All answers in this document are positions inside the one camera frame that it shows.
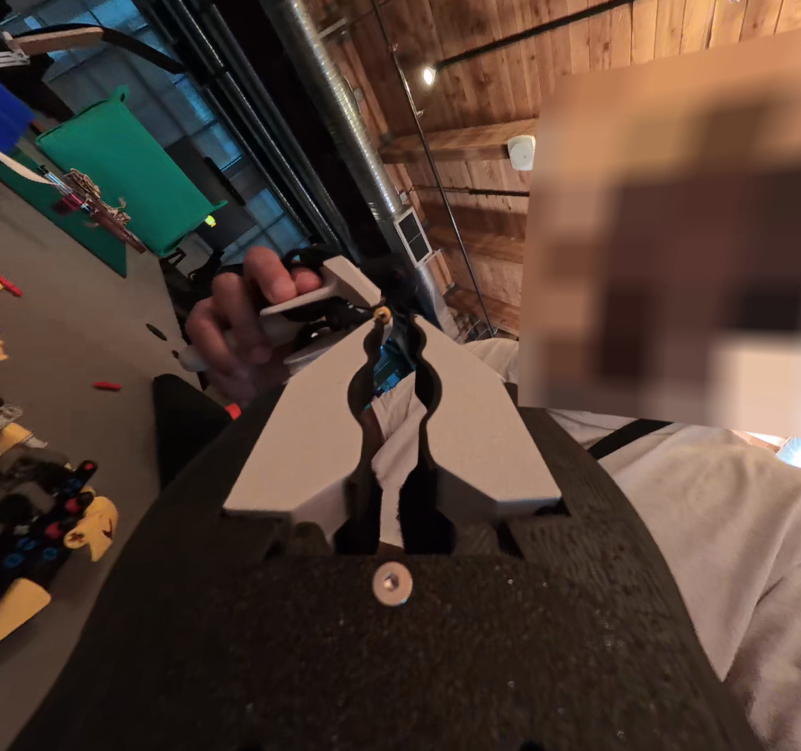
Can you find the yellow toy brick car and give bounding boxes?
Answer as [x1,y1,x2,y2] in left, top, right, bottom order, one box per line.
[0,397,120,642]

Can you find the silver ventilation duct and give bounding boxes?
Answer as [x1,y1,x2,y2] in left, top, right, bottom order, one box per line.
[275,0,453,326]

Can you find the green plastic bin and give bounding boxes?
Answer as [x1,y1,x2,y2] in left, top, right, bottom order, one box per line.
[0,88,230,277]

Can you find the black shoulder strap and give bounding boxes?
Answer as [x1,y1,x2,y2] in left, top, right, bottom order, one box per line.
[588,419,674,461]

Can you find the grey desk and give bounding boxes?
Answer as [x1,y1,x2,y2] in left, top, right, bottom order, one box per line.
[0,181,214,723]

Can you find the white vent grille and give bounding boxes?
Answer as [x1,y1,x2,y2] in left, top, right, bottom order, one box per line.
[394,207,434,265]

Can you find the blue plastic bin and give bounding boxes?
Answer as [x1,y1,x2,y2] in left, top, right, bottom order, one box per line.
[0,84,36,139]

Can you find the person's right hand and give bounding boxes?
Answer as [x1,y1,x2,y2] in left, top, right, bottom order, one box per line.
[184,247,326,404]

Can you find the person's white shirt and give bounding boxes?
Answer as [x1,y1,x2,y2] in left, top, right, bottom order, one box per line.
[369,338,801,751]

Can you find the brown wooden toy model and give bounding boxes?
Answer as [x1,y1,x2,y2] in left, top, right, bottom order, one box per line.
[40,166,149,255]

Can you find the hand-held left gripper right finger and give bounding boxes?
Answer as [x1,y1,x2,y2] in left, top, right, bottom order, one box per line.
[400,316,562,553]

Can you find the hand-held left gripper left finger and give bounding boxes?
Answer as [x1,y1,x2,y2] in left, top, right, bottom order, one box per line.
[223,319,383,553]

